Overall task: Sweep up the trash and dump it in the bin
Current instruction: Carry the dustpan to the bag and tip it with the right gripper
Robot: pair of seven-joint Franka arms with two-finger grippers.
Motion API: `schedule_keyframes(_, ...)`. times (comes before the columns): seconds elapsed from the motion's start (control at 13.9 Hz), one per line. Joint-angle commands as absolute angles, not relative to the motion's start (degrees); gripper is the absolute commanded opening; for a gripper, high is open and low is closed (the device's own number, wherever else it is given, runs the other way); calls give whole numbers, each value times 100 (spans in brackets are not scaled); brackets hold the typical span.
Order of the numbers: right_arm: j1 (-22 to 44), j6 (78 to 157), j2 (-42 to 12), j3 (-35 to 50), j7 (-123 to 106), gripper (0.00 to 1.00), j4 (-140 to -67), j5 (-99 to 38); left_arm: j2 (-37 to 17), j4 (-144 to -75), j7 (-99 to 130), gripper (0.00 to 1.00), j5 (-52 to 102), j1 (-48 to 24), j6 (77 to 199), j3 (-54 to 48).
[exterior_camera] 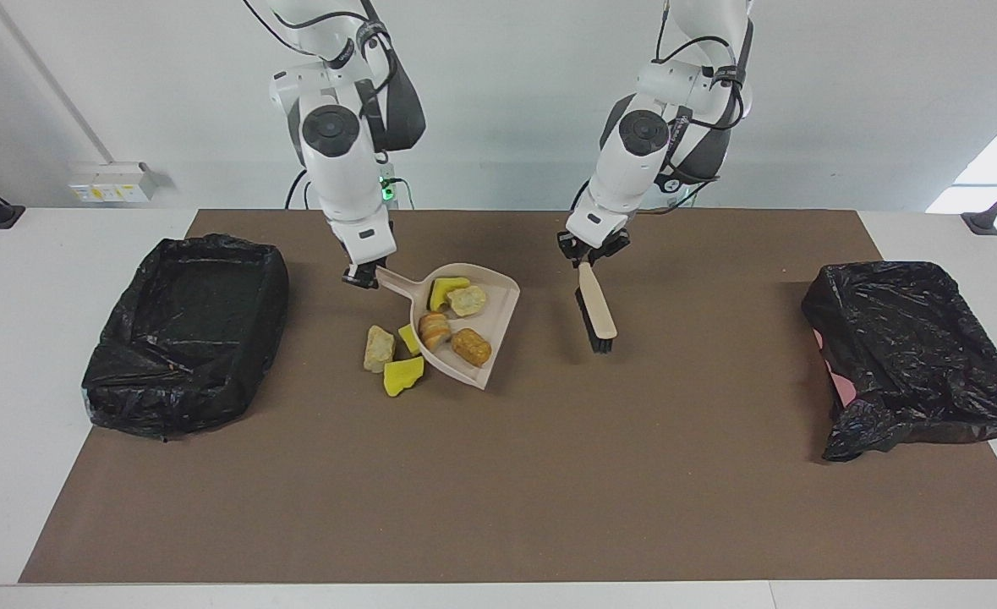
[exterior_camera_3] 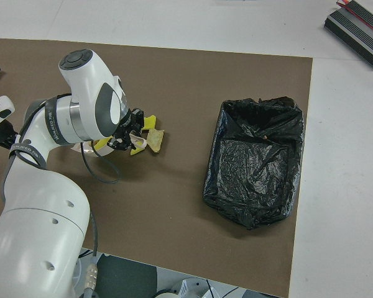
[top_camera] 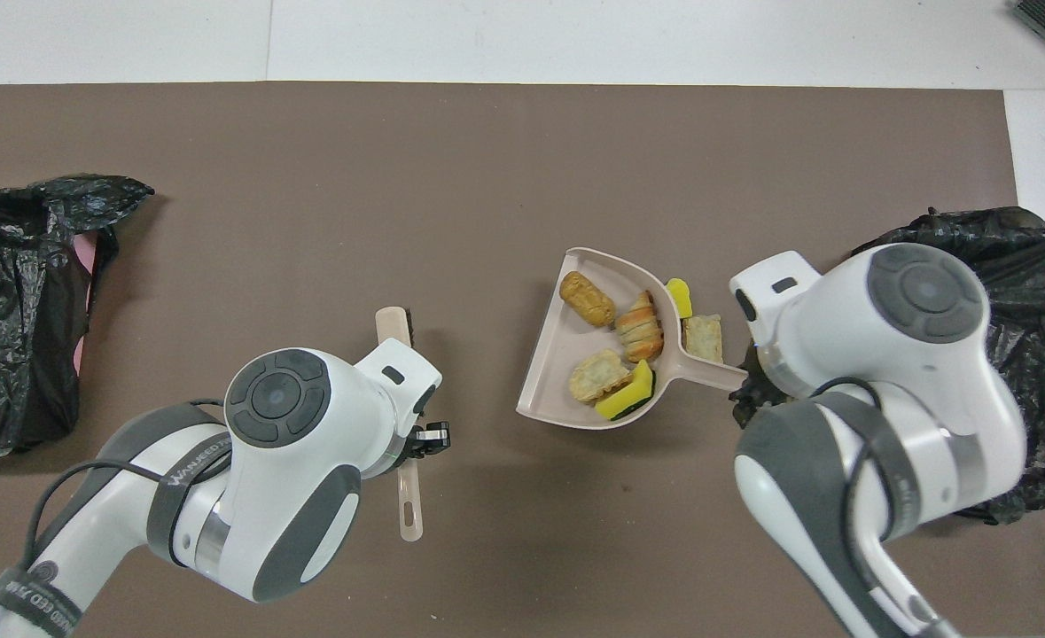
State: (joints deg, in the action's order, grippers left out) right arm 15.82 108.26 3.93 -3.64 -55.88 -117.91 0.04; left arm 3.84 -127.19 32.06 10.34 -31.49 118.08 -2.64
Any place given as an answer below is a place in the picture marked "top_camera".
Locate brown bread roll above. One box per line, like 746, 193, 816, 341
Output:
559, 270, 617, 329

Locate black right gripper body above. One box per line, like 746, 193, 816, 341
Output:
729, 350, 793, 432

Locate beige plastic dustpan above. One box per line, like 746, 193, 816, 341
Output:
515, 247, 749, 432

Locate pink bin with black bag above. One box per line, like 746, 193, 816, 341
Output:
0, 174, 155, 460

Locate pale torn bread piece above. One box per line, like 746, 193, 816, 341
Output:
568, 348, 634, 404

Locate curved green yellow sponge piece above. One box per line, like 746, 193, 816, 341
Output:
594, 359, 656, 422

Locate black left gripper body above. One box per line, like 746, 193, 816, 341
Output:
387, 415, 426, 467

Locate brown table mat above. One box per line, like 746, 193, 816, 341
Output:
0, 82, 1045, 638

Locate pale grey bread chunk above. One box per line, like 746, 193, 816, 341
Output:
683, 314, 724, 364

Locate striped croissant piece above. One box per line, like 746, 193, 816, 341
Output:
614, 291, 665, 364

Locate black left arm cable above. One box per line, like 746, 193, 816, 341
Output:
24, 399, 226, 572

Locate beige hand brush black bristles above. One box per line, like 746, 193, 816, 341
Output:
375, 306, 425, 543

